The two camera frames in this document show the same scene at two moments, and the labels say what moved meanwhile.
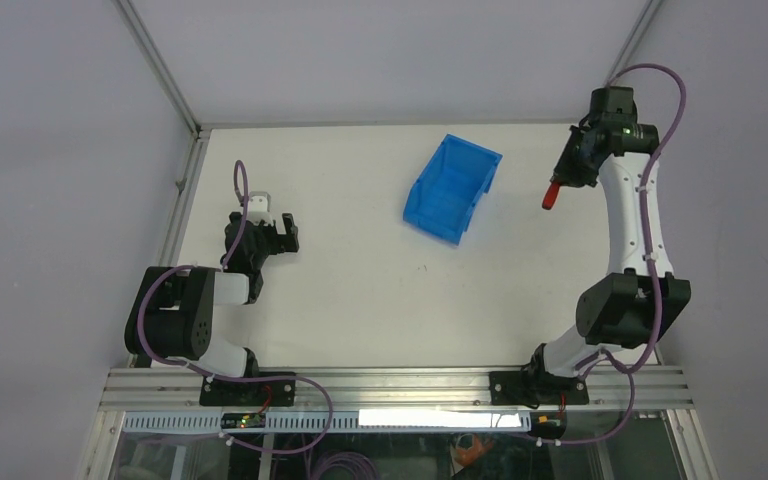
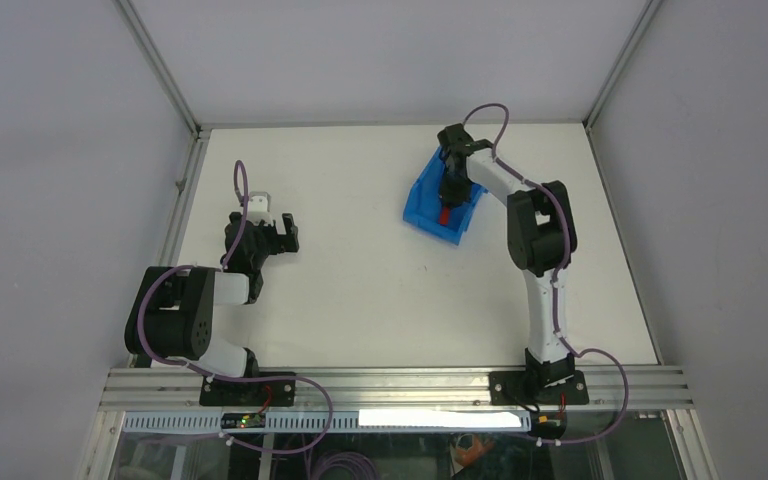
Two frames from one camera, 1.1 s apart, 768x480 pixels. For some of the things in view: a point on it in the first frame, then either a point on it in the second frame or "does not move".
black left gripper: [280, 243] does not move
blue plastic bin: [453, 182] does not move
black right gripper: [564, 172] to [451, 197]
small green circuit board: [243, 420] does not move
